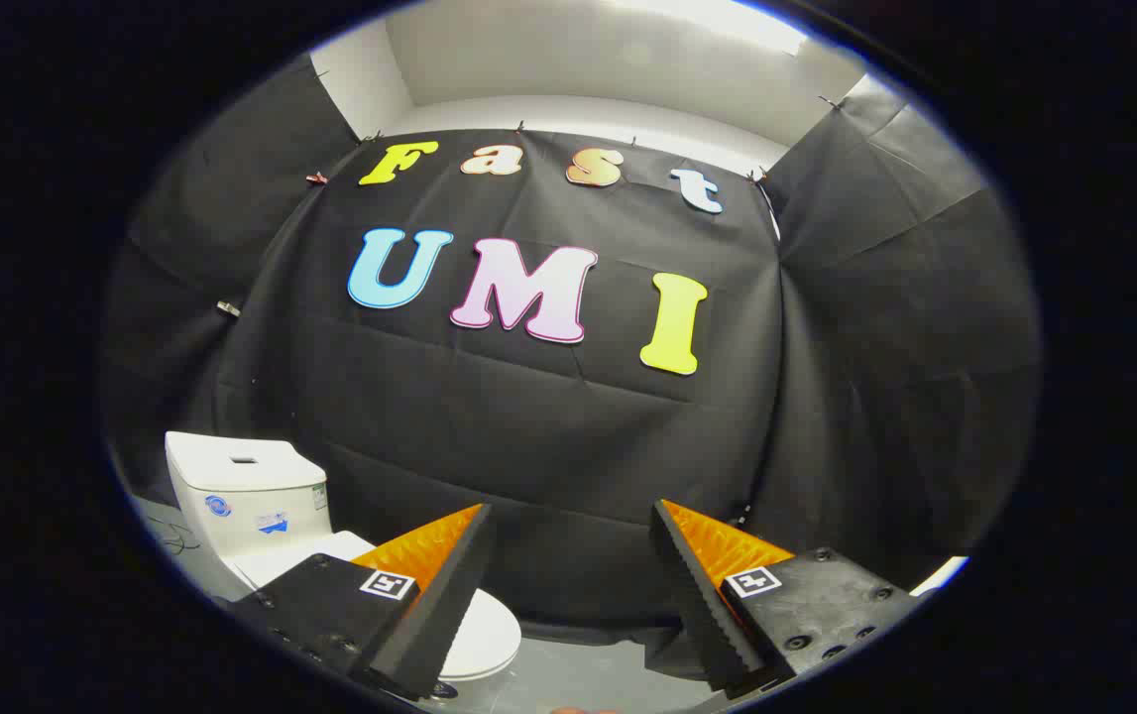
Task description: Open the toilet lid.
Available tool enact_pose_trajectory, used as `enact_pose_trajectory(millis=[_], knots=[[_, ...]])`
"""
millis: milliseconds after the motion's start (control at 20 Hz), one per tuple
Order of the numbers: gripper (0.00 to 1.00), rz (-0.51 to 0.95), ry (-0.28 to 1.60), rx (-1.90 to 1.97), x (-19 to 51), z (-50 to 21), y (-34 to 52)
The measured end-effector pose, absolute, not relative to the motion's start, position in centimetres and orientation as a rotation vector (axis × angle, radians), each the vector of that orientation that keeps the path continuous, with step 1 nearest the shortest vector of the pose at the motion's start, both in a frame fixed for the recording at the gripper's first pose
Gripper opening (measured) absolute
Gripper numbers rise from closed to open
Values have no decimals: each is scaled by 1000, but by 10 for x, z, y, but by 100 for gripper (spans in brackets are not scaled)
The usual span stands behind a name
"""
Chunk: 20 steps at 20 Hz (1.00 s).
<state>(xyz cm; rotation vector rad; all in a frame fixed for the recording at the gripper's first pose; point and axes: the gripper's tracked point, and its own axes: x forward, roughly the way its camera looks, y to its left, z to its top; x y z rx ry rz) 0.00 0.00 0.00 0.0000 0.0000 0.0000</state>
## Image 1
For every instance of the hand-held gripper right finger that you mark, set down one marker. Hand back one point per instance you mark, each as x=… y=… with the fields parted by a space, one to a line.
x=702 y=605

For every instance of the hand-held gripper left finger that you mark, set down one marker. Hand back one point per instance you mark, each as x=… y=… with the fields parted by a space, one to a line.
x=439 y=615

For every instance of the silver cloth clip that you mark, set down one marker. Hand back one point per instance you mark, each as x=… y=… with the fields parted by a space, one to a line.
x=228 y=308

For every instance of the black backdrop cloth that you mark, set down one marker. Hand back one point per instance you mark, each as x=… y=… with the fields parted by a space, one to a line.
x=528 y=446

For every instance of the white toilet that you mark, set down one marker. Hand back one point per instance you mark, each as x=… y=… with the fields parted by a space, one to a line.
x=241 y=486

